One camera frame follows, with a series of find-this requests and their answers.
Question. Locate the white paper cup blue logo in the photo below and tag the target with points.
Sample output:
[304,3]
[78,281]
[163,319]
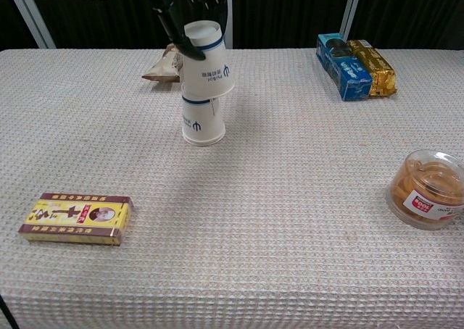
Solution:
[203,122]
[208,71]

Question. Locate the brown beige snack packet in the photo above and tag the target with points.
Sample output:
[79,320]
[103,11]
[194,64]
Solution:
[163,68]

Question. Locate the dark green curtain panel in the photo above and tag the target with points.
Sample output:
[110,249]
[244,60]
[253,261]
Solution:
[11,28]
[290,13]
[417,13]
[108,24]

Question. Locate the blue cookie pack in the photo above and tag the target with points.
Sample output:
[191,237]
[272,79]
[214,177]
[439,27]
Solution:
[340,68]

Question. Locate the gold foil biscuit pack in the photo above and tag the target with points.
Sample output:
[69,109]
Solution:
[377,71]

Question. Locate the beige woven tablecloth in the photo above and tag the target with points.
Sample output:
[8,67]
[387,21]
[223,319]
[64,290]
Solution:
[253,198]

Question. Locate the yellow maroon printed box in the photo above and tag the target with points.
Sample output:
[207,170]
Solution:
[72,216]

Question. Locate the clear plastic cookie tub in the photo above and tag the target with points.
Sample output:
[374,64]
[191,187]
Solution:
[424,195]

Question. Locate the white partition post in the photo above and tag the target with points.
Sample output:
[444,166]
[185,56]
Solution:
[349,13]
[32,21]
[227,41]

